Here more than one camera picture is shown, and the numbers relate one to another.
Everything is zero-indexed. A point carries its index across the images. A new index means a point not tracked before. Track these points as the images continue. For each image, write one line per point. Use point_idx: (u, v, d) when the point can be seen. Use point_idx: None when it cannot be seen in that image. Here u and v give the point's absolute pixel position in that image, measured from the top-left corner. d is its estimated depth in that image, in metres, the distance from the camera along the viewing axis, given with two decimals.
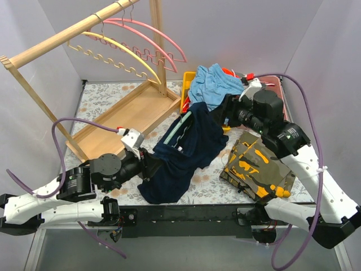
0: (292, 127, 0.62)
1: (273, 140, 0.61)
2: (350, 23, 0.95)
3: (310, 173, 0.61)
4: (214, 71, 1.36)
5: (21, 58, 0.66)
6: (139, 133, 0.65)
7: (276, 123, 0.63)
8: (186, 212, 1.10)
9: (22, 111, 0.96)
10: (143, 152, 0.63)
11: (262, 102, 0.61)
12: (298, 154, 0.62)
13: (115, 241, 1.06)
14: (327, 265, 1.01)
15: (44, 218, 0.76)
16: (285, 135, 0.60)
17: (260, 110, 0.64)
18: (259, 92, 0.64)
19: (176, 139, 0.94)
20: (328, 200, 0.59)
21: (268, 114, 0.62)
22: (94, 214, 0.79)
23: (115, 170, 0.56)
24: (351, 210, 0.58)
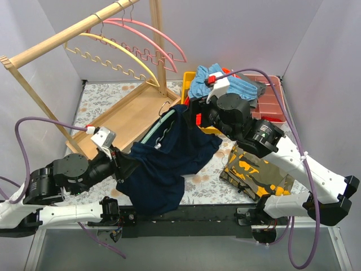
0: (264, 123, 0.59)
1: (250, 143, 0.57)
2: (350, 22, 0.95)
3: (295, 164, 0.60)
4: (214, 71, 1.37)
5: (22, 57, 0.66)
6: (110, 131, 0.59)
7: (247, 125, 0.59)
8: (186, 212, 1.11)
9: (22, 112, 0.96)
10: (115, 151, 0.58)
11: (229, 109, 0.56)
12: (278, 150, 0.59)
13: (115, 241, 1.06)
14: (327, 265, 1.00)
15: (43, 219, 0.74)
16: (260, 135, 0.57)
17: (228, 117, 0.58)
18: (223, 100, 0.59)
19: (155, 140, 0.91)
20: (319, 184, 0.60)
21: (238, 118, 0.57)
22: (93, 214, 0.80)
23: (80, 171, 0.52)
24: (341, 186, 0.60)
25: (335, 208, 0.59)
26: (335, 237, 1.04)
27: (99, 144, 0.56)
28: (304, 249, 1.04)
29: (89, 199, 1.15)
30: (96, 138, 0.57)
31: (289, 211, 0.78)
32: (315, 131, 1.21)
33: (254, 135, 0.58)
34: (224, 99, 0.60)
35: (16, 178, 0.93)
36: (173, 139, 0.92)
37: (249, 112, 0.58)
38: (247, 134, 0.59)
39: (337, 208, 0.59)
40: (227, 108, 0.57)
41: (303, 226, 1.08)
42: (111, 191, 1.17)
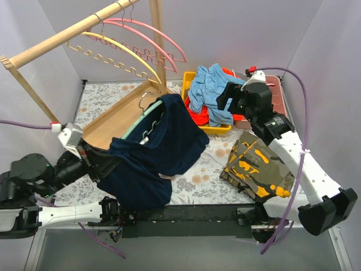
0: (277, 116, 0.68)
1: (260, 127, 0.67)
2: (350, 22, 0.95)
3: (293, 155, 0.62)
4: (214, 71, 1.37)
5: (22, 57, 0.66)
6: (74, 128, 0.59)
7: (265, 111, 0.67)
8: (186, 212, 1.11)
9: (22, 112, 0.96)
10: (85, 151, 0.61)
11: (252, 92, 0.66)
12: (281, 139, 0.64)
13: (115, 241, 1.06)
14: (327, 265, 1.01)
15: (42, 220, 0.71)
16: (273, 122, 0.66)
17: (251, 100, 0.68)
18: (252, 85, 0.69)
19: (141, 134, 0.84)
20: (308, 179, 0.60)
21: (262, 104, 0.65)
22: (92, 215, 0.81)
23: (37, 173, 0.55)
24: (333, 190, 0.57)
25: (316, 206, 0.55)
26: (335, 237, 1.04)
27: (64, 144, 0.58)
28: (305, 249, 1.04)
29: (90, 199, 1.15)
30: (61, 138, 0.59)
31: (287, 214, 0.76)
32: (315, 131, 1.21)
33: (269, 122, 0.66)
34: (253, 85, 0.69)
35: None
36: (162, 132, 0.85)
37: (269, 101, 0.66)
38: (263, 120, 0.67)
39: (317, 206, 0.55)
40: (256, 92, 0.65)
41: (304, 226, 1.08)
42: None
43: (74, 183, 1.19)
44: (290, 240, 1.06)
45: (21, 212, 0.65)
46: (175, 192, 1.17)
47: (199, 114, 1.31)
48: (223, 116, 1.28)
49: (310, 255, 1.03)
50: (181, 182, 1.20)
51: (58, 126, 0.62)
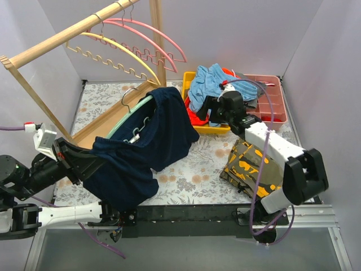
0: (252, 116, 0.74)
1: (235, 126, 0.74)
2: (350, 22, 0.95)
3: (260, 136, 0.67)
4: (214, 71, 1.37)
5: (22, 58, 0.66)
6: (45, 130, 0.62)
7: (239, 113, 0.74)
8: (186, 212, 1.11)
9: (22, 112, 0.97)
10: (62, 153, 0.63)
11: (228, 97, 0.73)
12: (250, 128, 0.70)
13: (115, 241, 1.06)
14: (326, 265, 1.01)
15: (42, 221, 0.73)
16: (245, 122, 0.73)
17: (227, 104, 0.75)
18: (227, 91, 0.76)
19: (132, 131, 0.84)
20: (275, 149, 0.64)
21: (231, 106, 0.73)
22: (92, 215, 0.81)
23: (4, 176, 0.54)
24: (297, 152, 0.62)
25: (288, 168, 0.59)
26: (335, 237, 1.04)
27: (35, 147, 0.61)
28: (304, 249, 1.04)
29: (90, 199, 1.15)
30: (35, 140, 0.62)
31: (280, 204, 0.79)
32: (314, 131, 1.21)
33: (241, 121, 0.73)
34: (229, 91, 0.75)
35: None
36: (153, 129, 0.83)
37: (242, 104, 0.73)
38: (236, 120, 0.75)
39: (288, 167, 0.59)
40: (225, 96, 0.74)
41: (306, 226, 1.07)
42: None
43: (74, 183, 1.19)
44: (290, 239, 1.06)
45: (20, 213, 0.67)
46: (175, 192, 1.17)
47: None
48: None
49: (310, 255, 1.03)
50: (181, 182, 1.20)
51: (32, 126, 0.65)
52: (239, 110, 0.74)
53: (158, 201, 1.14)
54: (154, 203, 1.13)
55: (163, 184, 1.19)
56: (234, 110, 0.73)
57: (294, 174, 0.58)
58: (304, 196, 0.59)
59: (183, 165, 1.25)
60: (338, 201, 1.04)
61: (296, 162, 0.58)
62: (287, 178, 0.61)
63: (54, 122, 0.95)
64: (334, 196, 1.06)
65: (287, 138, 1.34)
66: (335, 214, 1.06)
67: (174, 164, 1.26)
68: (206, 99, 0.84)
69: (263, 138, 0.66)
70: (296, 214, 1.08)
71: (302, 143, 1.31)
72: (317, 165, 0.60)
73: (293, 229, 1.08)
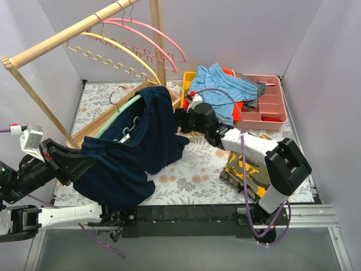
0: (225, 126, 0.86)
1: (212, 138, 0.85)
2: (350, 22, 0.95)
3: (236, 141, 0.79)
4: (214, 71, 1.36)
5: (22, 58, 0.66)
6: (31, 130, 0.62)
7: (213, 126, 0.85)
8: (186, 212, 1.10)
9: (22, 112, 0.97)
10: (49, 153, 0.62)
11: (200, 113, 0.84)
12: (225, 136, 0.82)
13: (115, 241, 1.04)
14: (326, 266, 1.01)
15: (42, 222, 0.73)
16: (219, 132, 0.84)
17: (201, 119, 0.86)
18: (198, 105, 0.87)
19: (123, 132, 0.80)
20: (253, 148, 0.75)
21: (205, 120, 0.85)
22: (92, 215, 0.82)
23: None
24: (272, 145, 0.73)
25: (270, 165, 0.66)
26: (335, 237, 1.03)
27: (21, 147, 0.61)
28: (304, 249, 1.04)
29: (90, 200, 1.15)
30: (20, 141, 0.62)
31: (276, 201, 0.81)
32: (314, 131, 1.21)
33: (215, 132, 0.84)
34: (199, 107, 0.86)
35: None
36: (143, 128, 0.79)
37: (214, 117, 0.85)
38: (212, 132, 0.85)
39: (270, 164, 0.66)
40: (197, 112, 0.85)
41: (306, 225, 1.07)
42: None
43: None
44: (290, 239, 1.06)
45: (20, 214, 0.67)
46: (175, 192, 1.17)
47: None
48: (223, 116, 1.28)
49: (310, 255, 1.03)
50: (181, 182, 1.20)
51: (18, 127, 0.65)
52: (212, 123, 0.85)
53: (158, 201, 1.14)
54: (154, 203, 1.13)
55: (163, 184, 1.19)
56: (208, 123, 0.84)
57: (277, 166, 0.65)
58: (293, 183, 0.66)
59: (183, 165, 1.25)
60: (338, 201, 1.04)
61: (274, 155, 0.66)
62: (272, 172, 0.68)
63: (54, 122, 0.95)
64: (334, 196, 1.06)
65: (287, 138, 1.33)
66: (335, 214, 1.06)
67: (174, 164, 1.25)
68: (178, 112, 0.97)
69: (239, 142, 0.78)
70: (295, 214, 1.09)
71: (302, 143, 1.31)
72: (294, 153, 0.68)
73: (293, 229, 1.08)
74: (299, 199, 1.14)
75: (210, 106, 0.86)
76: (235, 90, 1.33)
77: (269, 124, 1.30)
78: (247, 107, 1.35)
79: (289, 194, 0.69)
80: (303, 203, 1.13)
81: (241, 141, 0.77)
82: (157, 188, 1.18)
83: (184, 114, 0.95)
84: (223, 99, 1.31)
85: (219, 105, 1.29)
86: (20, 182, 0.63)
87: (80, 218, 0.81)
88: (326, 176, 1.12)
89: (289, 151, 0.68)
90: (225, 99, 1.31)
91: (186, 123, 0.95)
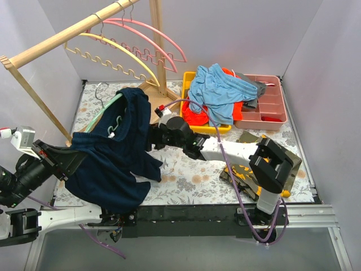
0: (201, 136, 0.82)
1: (192, 152, 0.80)
2: (350, 22, 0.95)
3: (216, 151, 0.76)
4: (214, 71, 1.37)
5: (22, 58, 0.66)
6: (23, 130, 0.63)
7: (190, 139, 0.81)
8: (186, 212, 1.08)
9: (22, 112, 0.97)
10: (43, 150, 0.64)
11: (174, 128, 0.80)
12: (203, 147, 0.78)
13: (115, 241, 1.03)
14: (326, 265, 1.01)
15: (42, 225, 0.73)
16: (196, 144, 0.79)
17: (175, 134, 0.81)
18: (170, 121, 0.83)
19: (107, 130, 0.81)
20: (234, 154, 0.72)
21: (181, 135, 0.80)
22: (92, 215, 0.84)
23: None
24: (252, 148, 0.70)
25: (255, 166, 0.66)
26: (335, 237, 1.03)
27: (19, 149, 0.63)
28: (304, 249, 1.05)
29: None
30: (14, 143, 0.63)
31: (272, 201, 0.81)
32: (314, 131, 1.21)
33: (193, 145, 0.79)
34: (171, 122, 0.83)
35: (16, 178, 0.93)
36: (127, 125, 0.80)
37: (188, 130, 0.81)
38: (189, 145, 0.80)
39: (255, 166, 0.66)
40: (171, 129, 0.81)
41: (307, 225, 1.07)
42: None
43: None
44: (290, 239, 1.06)
45: (20, 218, 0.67)
46: (175, 192, 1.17)
47: (199, 114, 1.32)
48: (223, 117, 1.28)
49: (310, 255, 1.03)
50: (181, 182, 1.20)
51: (8, 130, 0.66)
52: (189, 137, 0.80)
53: (158, 201, 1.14)
54: (154, 203, 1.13)
55: (163, 184, 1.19)
56: (185, 137, 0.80)
57: (262, 167, 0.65)
58: (281, 181, 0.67)
59: (183, 165, 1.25)
60: (338, 201, 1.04)
61: (258, 158, 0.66)
62: (259, 174, 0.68)
63: (54, 122, 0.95)
64: (334, 196, 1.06)
65: (287, 138, 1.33)
66: (335, 214, 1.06)
67: (173, 164, 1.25)
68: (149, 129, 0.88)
69: (219, 151, 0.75)
70: (298, 214, 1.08)
71: (302, 143, 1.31)
72: (274, 151, 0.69)
73: (293, 229, 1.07)
74: (299, 199, 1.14)
75: (184, 120, 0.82)
76: (235, 90, 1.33)
77: (269, 124, 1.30)
78: (247, 107, 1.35)
79: (277, 192, 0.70)
80: (303, 203, 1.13)
81: (221, 149, 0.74)
82: (157, 187, 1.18)
83: (156, 130, 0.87)
84: (223, 99, 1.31)
85: (219, 105, 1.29)
86: (21, 183, 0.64)
87: (81, 220, 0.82)
88: (325, 176, 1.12)
89: (269, 149, 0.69)
90: (225, 99, 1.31)
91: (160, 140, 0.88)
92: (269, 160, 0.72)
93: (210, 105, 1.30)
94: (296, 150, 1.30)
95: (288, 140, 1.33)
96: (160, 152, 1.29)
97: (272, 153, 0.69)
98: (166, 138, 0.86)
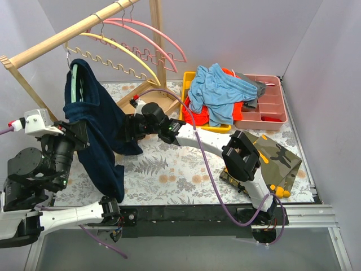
0: (176, 121, 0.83)
1: (167, 137, 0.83)
2: (350, 22, 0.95)
3: (191, 138, 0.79)
4: (214, 71, 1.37)
5: (22, 58, 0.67)
6: (37, 111, 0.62)
7: (165, 124, 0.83)
8: (186, 212, 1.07)
9: (23, 112, 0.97)
10: (60, 125, 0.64)
11: (148, 113, 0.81)
12: (179, 133, 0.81)
13: (115, 241, 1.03)
14: (326, 265, 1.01)
15: (44, 226, 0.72)
16: (172, 130, 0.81)
17: (149, 119, 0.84)
18: (144, 107, 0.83)
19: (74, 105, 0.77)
20: (208, 143, 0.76)
21: (155, 119, 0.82)
22: (94, 215, 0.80)
23: (33, 166, 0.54)
24: (226, 139, 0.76)
25: (225, 157, 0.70)
26: (335, 237, 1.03)
27: (41, 127, 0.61)
28: (304, 249, 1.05)
29: (90, 199, 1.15)
30: (33, 126, 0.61)
31: (257, 196, 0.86)
32: (314, 131, 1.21)
33: (168, 130, 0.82)
34: (146, 108, 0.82)
35: None
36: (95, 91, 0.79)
37: (162, 115, 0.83)
38: (164, 130, 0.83)
39: (225, 156, 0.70)
40: (145, 114, 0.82)
41: (308, 226, 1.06)
42: None
43: (74, 183, 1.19)
44: (289, 239, 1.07)
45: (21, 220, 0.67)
46: (175, 192, 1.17)
47: (199, 113, 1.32)
48: (223, 117, 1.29)
49: (310, 254, 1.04)
50: (181, 182, 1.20)
51: (18, 122, 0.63)
52: (163, 122, 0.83)
53: (158, 201, 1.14)
54: (154, 203, 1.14)
55: (163, 184, 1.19)
56: (159, 122, 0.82)
57: (232, 157, 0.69)
58: (247, 171, 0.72)
59: (183, 165, 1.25)
60: (338, 201, 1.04)
61: (230, 149, 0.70)
62: (228, 164, 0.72)
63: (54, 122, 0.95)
64: (334, 196, 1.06)
65: (287, 138, 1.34)
66: (335, 214, 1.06)
67: (173, 164, 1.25)
68: (126, 118, 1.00)
69: (194, 139, 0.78)
70: (300, 213, 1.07)
71: (302, 144, 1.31)
72: (245, 143, 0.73)
73: (293, 229, 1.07)
74: (299, 199, 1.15)
75: (157, 105, 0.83)
76: (235, 90, 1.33)
77: (269, 124, 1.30)
78: (247, 107, 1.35)
79: (245, 180, 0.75)
80: (303, 203, 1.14)
81: (197, 137, 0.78)
82: (157, 187, 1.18)
83: (133, 120, 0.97)
84: (223, 99, 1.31)
85: (219, 105, 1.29)
86: (57, 161, 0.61)
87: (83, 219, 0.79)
88: (325, 176, 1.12)
89: (240, 141, 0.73)
90: (225, 99, 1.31)
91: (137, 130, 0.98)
92: (240, 151, 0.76)
93: (210, 105, 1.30)
94: (296, 150, 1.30)
95: (288, 140, 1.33)
96: (160, 152, 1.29)
97: (243, 145, 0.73)
98: (141, 126, 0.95)
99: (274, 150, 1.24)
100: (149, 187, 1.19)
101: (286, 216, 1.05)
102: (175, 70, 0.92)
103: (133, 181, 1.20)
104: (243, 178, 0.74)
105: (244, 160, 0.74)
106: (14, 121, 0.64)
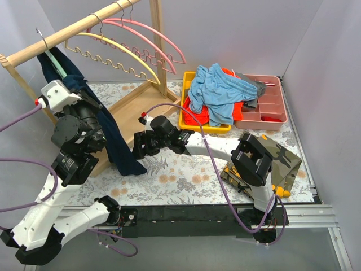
0: (185, 131, 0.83)
1: (177, 147, 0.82)
2: (350, 23, 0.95)
3: (199, 144, 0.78)
4: (214, 71, 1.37)
5: (18, 57, 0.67)
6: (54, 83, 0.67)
7: (174, 134, 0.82)
8: (186, 212, 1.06)
9: (23, 110, 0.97)
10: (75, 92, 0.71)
11: (155, 125, 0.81)
12: (188, 141, 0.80)
13: (115, 241, 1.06)
14: (327, 265, 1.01)
15: (64, 231, 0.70)
16: (181, 139, 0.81)
17: (159, 132, 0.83)
18: (153, 121, 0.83)
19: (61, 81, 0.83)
20: (218, 149, 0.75)
21: (163, 131, 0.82)
22: (101, 211, 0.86)
23: (75, 126, 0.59)
24: (235, 143, 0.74)
25: (236, 161, 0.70)
26: (335, 237, 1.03)
27: (65, 96, 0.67)
28: (304, 249, 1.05)
29: (90, 199, 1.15)
30: (57, 97, 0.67)
31: (262, 198, 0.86)
32: (314, 131, 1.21)
33: (178, 140, 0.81)
34: (156, 121, 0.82)
35: (16, 177, 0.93)
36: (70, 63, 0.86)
37: (171, 126, 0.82)
38: (174, 141, 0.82)
39: (236, 160, 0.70)
40: (153, 126, 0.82)
41: (308, 225, 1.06)
42: (111, 191, 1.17)
43: None
44: (289, 239, 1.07)
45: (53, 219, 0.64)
46: (175, 192, 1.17)
47: (199, 114, 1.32)
48: (222, 117, 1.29)
49: (310, 255, 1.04)
50: (181, 182, 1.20)
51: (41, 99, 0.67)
52: (172, 132, 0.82)
53: (158, 201, 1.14)
54: (154, 203, 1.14)
55: (163, 184, 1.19)
56: (168, 134, 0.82)
57: (243, 162, 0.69)
58: (261, 175, 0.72)
59: (183, 165, 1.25)
60: (338, 201, 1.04)
61: (240, 153, 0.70)
62: (240, 169, 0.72)
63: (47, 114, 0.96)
64: (334, 196, 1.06)
65: (287, 138, 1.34)
66: (335, 214, 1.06)
67: (173, 164, 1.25)
68: (138, 136, 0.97)
69: (203, 145, 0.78)
70: (298, 214, 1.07)
71: (302, 144, 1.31)
72: (257, 147, 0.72)
73: (293, 229, 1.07)
74: (299, 199, 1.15)
75: (164, 117, 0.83)
76: (235, 90, 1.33)
77: (269, 124, 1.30)
78: (247, 107, 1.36)
79: (258, 185, 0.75)
80: (303, 203, 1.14)
81: (205, 144, 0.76)
82: (157, 187, 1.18)
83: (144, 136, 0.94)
84: (223, 99, 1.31)
85: (218, 105, 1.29)
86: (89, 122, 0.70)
87: (94, 218, 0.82)
88: (325, 176, 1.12)
89: (250, 144, 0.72)
90: (225, 99, 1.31)
91: (149, 146, 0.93)
92: (251, 153, 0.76)
93: (210, 105, 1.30)
94: (296, 150, 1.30)
95: (288, 140, 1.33)
96: (160, 152, 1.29)
97: (255, 149, 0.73)
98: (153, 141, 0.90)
99: (274, 150, 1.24)
100: (149, 187, 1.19)
101: (286, 215, 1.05)
102: (174, 69, 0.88)
103: (133, 181, 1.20)
104: (254, 182, 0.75)
105: (257, 164, 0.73)
106: (39, 99, 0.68)
